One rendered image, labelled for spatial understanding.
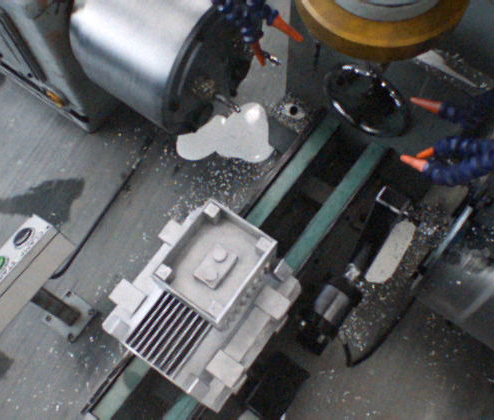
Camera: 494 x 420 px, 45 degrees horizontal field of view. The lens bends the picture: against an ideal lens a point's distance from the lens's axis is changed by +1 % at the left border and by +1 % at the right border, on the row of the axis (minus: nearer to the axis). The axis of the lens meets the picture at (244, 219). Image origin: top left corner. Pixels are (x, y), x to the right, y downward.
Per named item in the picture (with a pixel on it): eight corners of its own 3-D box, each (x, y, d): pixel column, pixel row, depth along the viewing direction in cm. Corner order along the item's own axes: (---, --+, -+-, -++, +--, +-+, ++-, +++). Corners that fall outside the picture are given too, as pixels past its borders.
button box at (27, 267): (58, 233, 87) (31, 210, 84) (78, 246, 82) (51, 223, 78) (-28, 328, 82) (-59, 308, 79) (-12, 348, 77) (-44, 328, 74)
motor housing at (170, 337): (200, 236, 95) (185, 189, 77) (299, 304, 91) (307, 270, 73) (119, 339, 90) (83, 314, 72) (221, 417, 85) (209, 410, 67)
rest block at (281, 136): (285, 121, 115) (287, 87, 104) (314, 140, 114) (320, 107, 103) (267, 144, 114) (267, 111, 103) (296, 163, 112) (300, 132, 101)
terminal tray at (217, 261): (213, 216, 80) (208, 195, 73) (278, 260, 77) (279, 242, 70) (157, 288, 76) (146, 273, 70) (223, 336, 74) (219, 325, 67)
